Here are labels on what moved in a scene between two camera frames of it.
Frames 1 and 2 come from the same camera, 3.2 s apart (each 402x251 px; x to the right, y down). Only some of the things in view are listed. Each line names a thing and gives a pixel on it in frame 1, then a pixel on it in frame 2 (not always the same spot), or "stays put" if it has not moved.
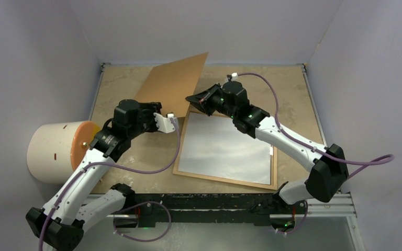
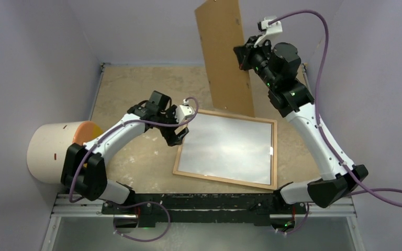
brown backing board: x=170 y=83 → x=220 y=25
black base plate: x=212 y=209 stays put
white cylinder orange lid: x=54 y=149 stays put
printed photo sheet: x=213 y=146 stays put
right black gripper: x=198 y=102 → x=245 y=53
